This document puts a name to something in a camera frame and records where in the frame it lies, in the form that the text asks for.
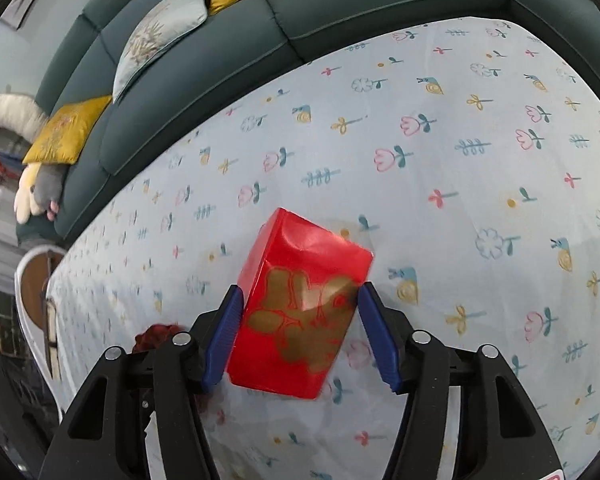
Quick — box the dark red cloth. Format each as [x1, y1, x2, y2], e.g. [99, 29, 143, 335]
[132, 324, 183, 353]

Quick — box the white plush toy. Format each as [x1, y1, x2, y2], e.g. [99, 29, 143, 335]
[0, 85, 49, 142]

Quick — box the red packet with gold print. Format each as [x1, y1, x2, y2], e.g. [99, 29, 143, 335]
[226, 207, 375, 401]

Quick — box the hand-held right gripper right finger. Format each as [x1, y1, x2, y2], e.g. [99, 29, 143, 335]
[357, 282, 563, 480]

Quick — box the white rimmed brown side table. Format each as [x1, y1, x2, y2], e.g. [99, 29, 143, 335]
[15, 245, 68, 383]

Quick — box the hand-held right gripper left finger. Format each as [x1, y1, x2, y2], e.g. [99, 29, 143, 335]
[39, 284, 245, 480]

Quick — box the light blue embroidered cushion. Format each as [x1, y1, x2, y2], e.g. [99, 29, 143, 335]
[112, 0, 208, 105]

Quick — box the flower printed bedsheet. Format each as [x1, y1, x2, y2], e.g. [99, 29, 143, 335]
[45, 17, 600, 480]

